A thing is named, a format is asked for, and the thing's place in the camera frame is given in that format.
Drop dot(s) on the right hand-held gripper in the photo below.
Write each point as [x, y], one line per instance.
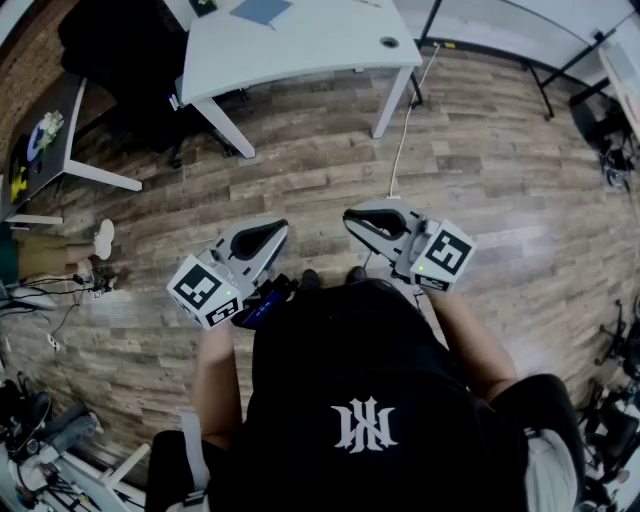
[440, 255]

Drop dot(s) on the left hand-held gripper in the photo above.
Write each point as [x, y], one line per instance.
[205, 292]

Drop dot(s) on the blue notebook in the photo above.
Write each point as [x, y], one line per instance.
[261, 10]

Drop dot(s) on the person's right forearm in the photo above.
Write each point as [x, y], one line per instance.
[470, 345]

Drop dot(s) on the person's left forearm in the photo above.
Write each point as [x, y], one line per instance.
[217, 380]

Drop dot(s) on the white desk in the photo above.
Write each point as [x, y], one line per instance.
[300, 50]

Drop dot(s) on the black office chair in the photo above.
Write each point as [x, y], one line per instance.
[125, 65]

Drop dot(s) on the black device with blue screen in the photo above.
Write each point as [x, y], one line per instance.
[262, 305]

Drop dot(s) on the person's right black shoe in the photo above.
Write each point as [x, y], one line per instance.
[357, 275]

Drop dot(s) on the person's black shoe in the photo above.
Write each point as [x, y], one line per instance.
[310, 279]
[357, 275]

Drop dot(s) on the person's left black shoe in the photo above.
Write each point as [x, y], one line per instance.
[310, 279]

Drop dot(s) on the person's black printed t-shirt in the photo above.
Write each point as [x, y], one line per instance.
[350, 360]

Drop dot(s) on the white blue chair tag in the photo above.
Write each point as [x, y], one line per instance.
[173, 101]

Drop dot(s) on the black framed glass board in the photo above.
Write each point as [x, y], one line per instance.
[555, 75]

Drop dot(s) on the dark side table white legs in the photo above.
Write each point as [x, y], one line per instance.
[55, 135]

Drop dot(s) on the black swivel chair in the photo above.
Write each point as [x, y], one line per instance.
[602, 130]

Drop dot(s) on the white flowers on round plate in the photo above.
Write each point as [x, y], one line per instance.
[46, 132]

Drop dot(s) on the yellow black object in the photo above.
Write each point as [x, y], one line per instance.
[19, 184]

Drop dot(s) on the black equipment pile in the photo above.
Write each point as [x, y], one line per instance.
[615, 415]

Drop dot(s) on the white metal rack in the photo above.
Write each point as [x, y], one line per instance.
[60, 475]

